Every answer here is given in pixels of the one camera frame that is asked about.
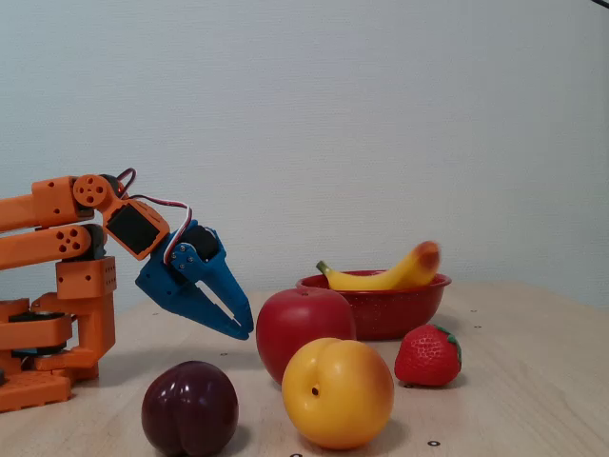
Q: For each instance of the red toy apple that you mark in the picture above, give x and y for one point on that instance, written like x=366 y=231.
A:
x=300 y=323

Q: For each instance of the yellow toy banana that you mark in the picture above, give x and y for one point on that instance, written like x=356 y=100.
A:
x=380 y=281

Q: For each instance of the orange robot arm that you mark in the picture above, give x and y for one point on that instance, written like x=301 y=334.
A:
x=28 y=247

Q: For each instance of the yellow orange toy peach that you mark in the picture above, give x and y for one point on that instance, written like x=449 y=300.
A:
x=338 y=395

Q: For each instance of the red toy strawberry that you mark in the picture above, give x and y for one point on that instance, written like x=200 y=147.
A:
x=426 y=354

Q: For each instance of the red speckled enamel bowl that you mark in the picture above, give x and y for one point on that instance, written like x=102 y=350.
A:
x=395 y=309

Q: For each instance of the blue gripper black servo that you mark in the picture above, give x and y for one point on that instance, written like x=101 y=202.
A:
x=167 y=282

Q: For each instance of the dark purple toy plum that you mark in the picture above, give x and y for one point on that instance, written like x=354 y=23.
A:
x=190 y=409

